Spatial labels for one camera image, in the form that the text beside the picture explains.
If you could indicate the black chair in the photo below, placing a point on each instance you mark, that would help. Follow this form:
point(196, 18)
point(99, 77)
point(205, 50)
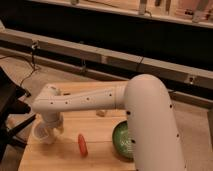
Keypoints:
point(10, 104)

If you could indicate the orange carrot toy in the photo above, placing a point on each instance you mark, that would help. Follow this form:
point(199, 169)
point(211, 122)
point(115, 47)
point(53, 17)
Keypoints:
point(82, 145)

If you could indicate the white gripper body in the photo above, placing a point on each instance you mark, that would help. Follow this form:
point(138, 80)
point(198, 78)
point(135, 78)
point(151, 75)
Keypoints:
point(52, 120)

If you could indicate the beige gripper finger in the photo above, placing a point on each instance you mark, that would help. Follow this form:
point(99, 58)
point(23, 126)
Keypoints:
point(60, 128)

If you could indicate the green round plate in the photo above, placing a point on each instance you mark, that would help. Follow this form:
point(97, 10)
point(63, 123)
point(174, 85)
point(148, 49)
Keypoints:
point(121, 140)

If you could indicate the white tube bottle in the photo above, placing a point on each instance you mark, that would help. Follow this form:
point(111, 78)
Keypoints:
point(101, 113)

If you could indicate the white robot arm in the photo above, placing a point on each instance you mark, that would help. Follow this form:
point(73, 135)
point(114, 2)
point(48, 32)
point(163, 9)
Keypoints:
point(153, 130)

